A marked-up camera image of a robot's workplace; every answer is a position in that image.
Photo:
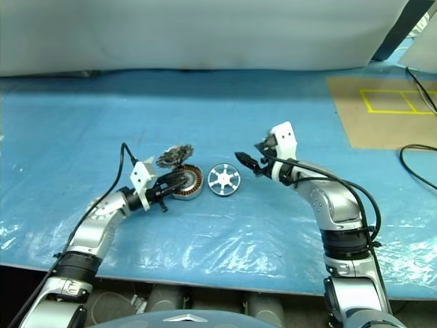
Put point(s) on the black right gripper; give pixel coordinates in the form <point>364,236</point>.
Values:
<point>268,164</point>

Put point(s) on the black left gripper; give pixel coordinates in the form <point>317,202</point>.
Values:
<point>160,191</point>

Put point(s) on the silver motor housing copper windings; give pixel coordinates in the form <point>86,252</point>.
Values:
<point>195,177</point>

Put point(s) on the dark toothed gear disc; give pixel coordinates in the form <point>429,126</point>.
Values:
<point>174,155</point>

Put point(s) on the silver spoked rotor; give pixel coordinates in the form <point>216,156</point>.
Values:
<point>223,179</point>

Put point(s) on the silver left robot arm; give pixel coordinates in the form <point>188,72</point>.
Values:
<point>92,218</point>

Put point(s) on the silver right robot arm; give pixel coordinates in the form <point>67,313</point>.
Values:
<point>334,205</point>

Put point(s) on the blue plastic table cover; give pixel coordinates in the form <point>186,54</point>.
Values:
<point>239,119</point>

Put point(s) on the grey cylinder under table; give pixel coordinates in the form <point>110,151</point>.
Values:
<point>165,299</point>
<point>264,305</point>

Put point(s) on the brown cardboard sheet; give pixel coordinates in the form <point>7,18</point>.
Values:
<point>375,130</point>

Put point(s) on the yellow tape grid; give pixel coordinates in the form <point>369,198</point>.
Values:
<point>370,106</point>

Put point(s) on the white backdrop sheet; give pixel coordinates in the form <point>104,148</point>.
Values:
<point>205,34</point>

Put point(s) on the dark blue panel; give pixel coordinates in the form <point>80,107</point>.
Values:
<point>399,34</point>

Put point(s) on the white board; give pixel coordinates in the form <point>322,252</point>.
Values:
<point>423,51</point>

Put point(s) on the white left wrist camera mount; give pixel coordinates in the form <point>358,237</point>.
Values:
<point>140,174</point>

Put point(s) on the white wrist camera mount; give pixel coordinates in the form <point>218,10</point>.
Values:
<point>285,136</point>
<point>140,174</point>

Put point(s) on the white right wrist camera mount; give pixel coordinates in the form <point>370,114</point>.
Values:
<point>285,136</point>

